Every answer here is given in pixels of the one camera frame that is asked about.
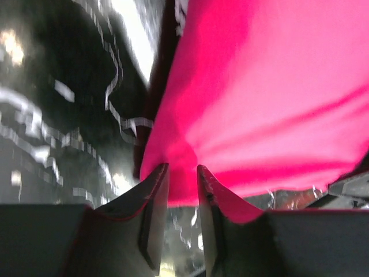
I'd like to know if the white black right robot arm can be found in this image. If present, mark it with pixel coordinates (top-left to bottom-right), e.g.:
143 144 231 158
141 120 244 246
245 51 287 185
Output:
307 152 368 209

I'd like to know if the bright pink t shirt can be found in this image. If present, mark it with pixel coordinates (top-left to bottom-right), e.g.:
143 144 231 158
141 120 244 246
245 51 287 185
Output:
135 1 368 207

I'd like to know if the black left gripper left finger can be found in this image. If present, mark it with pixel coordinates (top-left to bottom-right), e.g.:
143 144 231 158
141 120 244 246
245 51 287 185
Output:
1 163 169 276

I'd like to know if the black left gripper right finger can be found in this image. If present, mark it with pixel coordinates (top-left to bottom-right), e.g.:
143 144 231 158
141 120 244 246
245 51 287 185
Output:
197 166 368 276

